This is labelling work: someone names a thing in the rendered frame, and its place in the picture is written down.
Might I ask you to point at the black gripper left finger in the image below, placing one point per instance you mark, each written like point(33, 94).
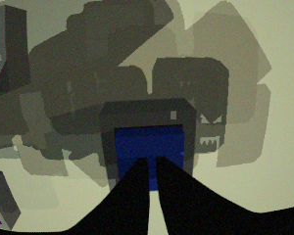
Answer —
point(123, 212)

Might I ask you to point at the blue button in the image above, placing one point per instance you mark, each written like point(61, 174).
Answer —
point(147, 129)

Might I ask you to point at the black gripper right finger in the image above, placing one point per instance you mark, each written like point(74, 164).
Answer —
point(190, 208)

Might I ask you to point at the purple button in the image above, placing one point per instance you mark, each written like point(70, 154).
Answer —
point(9, 211)

